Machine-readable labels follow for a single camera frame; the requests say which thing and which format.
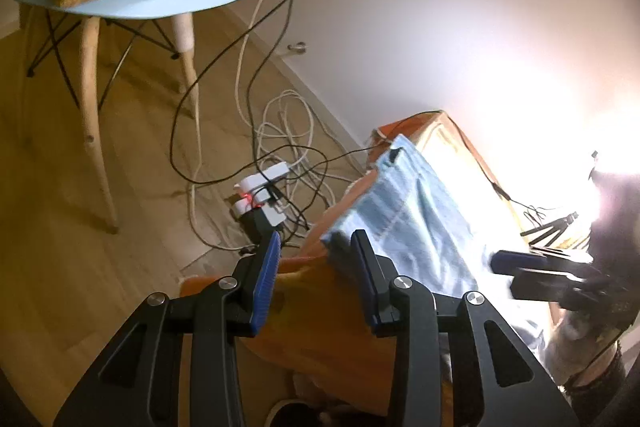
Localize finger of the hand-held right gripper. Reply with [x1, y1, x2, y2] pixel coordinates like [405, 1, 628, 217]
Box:
[510, 270, 602, 303]
[491, 251, 594, 276]

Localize person's right hand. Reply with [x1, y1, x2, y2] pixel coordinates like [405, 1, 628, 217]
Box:
[548, 311, 619, 381]

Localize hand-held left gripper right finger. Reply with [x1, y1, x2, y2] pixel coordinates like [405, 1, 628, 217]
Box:
[350, 229, 576, 427]

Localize black tripod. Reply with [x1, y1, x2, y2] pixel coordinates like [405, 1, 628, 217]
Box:
[520, 209, 582, 253]

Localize dark slipper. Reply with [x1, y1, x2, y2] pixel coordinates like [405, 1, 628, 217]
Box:
[266, 398, 353, 427]

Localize light blue denim pants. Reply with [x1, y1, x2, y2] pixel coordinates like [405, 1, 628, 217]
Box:
[320, 134, 556, 358]

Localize thin black cable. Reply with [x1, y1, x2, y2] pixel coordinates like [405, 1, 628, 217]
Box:
[437, 109, 551, 220]

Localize white cable bundle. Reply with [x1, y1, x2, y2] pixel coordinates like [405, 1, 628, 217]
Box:
[187, 0, 353, 253]

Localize blue chair with wooden legs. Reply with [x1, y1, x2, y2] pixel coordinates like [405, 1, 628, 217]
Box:
[0, 0, 273, 235]

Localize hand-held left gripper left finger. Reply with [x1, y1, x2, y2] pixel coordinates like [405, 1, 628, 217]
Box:
[52, 231, 282, 427]

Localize black lamp cable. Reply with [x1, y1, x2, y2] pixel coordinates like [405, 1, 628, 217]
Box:
[169, 0, 381, 243]

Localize white power strip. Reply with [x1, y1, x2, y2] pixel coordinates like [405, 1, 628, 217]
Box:
[230, 161, 292, 229]

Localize person's right forearm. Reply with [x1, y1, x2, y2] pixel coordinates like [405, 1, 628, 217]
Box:
[557, 339, 638, 410]

